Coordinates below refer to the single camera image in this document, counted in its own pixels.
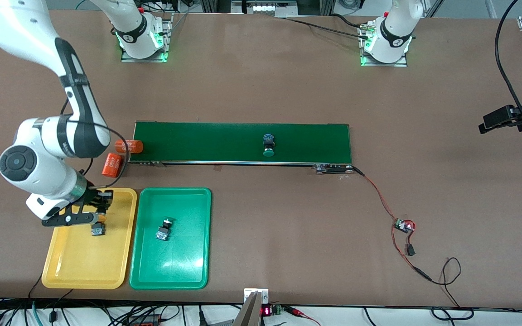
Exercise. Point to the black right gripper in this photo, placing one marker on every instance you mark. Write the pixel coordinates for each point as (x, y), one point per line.
(92, 195)

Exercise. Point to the orange cylinder white 4680 print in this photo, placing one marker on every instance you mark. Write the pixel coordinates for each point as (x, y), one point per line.
(130, 146)
(112, 164)

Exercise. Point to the green mushroom push button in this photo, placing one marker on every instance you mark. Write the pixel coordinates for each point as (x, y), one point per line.
(163, 233)
(268, 146)

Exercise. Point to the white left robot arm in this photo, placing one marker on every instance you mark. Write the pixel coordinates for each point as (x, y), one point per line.
(394, 31)

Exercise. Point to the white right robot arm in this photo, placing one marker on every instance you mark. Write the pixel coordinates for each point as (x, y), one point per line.
(39, 136)

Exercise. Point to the yellow plastic tray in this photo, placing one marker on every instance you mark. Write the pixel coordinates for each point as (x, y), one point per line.
(84, 258)

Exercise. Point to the green plastic tray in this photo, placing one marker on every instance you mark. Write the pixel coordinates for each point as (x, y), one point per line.
(184, 262)

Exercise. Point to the small motor controller board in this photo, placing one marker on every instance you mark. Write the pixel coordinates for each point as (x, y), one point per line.
(403, 225)

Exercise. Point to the green belt conveyor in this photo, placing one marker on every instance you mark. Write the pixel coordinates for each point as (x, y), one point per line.
(243, 142)

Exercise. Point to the red digit display module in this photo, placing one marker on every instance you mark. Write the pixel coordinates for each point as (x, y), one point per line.
(265, 311)

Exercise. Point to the red alligator clip lead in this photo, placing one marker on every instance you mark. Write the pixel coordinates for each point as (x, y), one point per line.
(295, 310)

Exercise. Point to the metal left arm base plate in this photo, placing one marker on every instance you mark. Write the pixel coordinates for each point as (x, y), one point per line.
(383, 64)

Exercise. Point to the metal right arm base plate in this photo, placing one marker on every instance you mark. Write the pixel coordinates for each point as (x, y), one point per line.
(138, 59)

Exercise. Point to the grey camera stand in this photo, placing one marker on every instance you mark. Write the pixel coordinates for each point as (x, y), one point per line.
(248, 314)

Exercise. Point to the small metal bracket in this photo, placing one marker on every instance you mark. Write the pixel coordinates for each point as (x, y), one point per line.
(263, 296)

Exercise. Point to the aluminium frame with labels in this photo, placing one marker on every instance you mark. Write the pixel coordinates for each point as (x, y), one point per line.
(265, 7)

